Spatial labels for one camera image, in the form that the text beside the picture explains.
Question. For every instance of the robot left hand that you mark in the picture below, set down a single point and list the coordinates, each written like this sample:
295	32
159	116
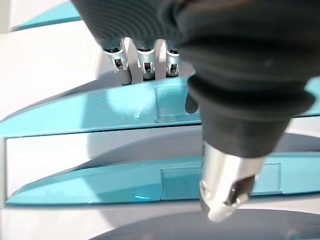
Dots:
225	37

